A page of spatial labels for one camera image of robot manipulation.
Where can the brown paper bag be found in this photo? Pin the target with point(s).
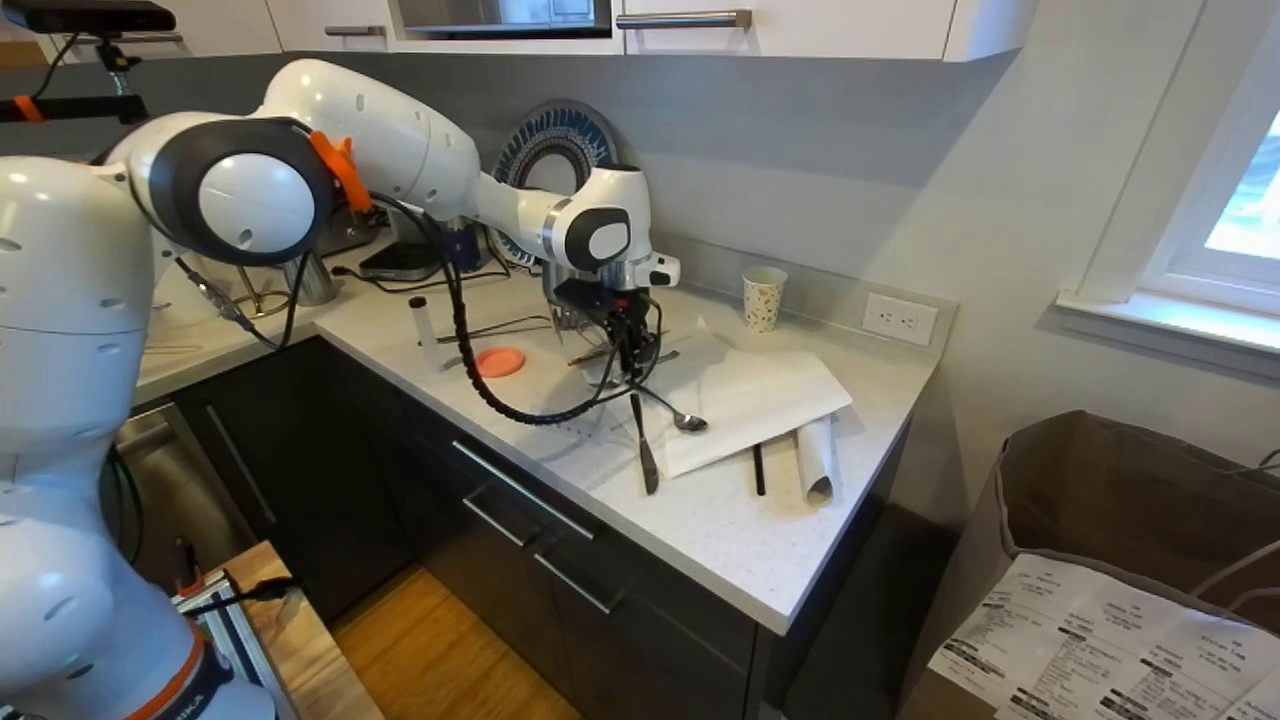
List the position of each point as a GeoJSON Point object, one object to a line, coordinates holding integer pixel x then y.
{"type": "Point", "coordinates": [1132, 492]}

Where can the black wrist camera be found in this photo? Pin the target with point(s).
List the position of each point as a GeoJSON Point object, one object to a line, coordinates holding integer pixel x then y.
{"type": "Point", "coordinates": [580, 297]}

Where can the white wall outlet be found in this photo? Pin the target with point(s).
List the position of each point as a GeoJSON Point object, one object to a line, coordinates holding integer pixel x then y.
{"type": "Point", "coordinates": [903, 319]}

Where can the printed paper sheet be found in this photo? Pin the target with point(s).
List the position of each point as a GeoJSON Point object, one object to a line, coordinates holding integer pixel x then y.
{"type": "Point", "coordinates": [1106, 640]}

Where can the white framed window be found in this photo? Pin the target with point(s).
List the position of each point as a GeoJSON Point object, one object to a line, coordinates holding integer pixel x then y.
{"type": "Point", "coordinates": [1244, 215]}

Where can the small paper cup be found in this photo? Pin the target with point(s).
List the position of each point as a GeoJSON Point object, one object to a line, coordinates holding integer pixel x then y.
{"type": "Point", "coordinates": [761, 301]}

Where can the blue patterned plate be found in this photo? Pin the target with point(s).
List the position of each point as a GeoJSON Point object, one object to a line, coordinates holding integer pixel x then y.
{"type": "Point", "coordinates": [584, 124]}

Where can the silver knife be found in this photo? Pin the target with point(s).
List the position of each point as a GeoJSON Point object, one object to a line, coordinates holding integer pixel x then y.
{"type": "Point", "coordinates": [647, 453]}

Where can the black pen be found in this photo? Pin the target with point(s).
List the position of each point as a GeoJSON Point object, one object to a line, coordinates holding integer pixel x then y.
{"type": "Point", "coordinates": [759, 471]}

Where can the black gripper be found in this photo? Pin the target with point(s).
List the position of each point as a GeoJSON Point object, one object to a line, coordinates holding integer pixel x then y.
{"type": "Point", "coordinates": [624, 309]}

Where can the white upper cabinet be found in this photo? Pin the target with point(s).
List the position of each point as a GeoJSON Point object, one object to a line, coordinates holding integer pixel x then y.
{"type": "Point", "coordinates": [824, 27]}

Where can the dark lower cabinet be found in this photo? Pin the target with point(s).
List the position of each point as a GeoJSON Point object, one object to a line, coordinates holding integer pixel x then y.
{"type": "Point", "coordinates": [664, 626]}

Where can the silver spoon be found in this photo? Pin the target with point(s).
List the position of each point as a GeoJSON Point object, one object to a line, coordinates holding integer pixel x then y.
{"type": "Point", "coordinates": [679, 412]}

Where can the orange disc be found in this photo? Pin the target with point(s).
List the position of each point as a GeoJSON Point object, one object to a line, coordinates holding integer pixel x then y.
{"type": "Point", "coordinates": [502, 363]}

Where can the black camera on tripod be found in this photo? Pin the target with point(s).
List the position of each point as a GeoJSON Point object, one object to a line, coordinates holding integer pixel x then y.
{"type": "Point", "coordinates": [86, 18]}

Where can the stainless steel microwave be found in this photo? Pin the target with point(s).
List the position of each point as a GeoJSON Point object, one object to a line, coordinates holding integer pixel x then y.
{"type": "Point", "coordinates": [504, 12]}

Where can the wooden side table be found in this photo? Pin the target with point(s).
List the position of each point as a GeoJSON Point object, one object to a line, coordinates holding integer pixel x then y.
{"type": "Point", "coordinates": [305, 655]}

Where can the white cloth towel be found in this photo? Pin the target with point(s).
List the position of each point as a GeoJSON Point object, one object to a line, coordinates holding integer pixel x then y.
{"type": "Point", "coordinates": [761, 392]}

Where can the rolled white paper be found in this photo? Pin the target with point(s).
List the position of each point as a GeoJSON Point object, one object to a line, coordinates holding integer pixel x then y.
{"type": "Point", "coordinates": [816, 463]}

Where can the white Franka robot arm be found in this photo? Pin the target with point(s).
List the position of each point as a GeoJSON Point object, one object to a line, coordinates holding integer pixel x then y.
{"type": "Point", "coordinates": [82, 332]}

